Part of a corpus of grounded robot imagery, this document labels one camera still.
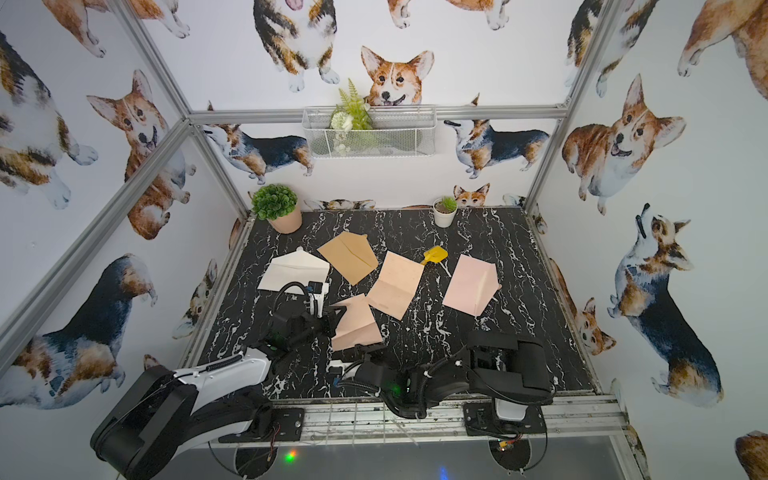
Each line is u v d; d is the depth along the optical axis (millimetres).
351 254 1068
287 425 737
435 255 1052
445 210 1099
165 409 422
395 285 1001
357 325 905
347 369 653
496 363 492
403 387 628
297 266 1058
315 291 764
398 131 924
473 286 1000
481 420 734
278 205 1029
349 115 819
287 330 655
